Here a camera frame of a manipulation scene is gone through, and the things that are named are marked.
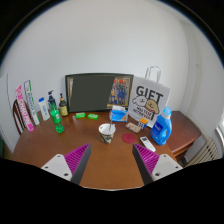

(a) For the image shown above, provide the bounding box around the small snack packet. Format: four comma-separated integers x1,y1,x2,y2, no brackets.
126,122,141,133

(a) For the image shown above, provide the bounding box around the amber pump bottle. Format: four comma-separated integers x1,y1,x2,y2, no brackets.
59,93,68,116

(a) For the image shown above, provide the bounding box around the blue detergent bottle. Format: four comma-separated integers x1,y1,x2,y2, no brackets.
150,106,172,145

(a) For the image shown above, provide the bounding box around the pink toothpaste box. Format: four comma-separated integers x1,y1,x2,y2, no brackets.
15,85,34,132

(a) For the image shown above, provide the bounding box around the green soap bar left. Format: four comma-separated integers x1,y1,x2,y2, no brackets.
75,112,86,118

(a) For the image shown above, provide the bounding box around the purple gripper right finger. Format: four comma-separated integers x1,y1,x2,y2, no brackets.
132,144,182,185

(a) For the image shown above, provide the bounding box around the white remote control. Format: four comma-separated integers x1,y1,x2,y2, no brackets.
140,136,156,152

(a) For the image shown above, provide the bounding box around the rubiks cube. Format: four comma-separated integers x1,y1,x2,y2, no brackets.
138,118,148,129

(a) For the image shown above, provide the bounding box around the blue tissue box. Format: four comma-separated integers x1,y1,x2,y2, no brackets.
109,105,128,122

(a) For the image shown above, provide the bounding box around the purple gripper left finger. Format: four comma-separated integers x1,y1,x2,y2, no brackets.
42,144,91,185

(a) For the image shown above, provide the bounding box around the dark red round coaster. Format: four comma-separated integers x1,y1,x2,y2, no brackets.
122,133,136,143

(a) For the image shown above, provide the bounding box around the dark pump bottle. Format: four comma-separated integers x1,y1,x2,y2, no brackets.
48,90,56,110

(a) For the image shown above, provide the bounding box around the white gift paper bag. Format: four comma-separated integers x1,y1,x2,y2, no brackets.
128,66,170,127

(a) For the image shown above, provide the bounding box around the brown side cabinet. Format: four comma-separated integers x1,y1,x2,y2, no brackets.
167,111,201,160

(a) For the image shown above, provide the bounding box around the dark wooden chair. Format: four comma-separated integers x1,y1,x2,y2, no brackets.
13,101,25,134

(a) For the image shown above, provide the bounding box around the white radiator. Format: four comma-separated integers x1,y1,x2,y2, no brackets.
188,138,220,166

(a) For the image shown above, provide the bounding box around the green plastic bottle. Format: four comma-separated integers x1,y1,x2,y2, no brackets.
50,102,64,133

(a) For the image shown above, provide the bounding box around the paper cup with spoon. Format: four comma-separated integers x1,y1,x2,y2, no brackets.
99,123,116,144

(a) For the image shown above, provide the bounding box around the green white toothpaste box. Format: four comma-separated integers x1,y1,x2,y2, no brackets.
24,80,40,126

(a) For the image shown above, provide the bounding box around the white lotion bottle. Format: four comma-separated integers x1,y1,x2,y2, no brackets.
39,97,50,121

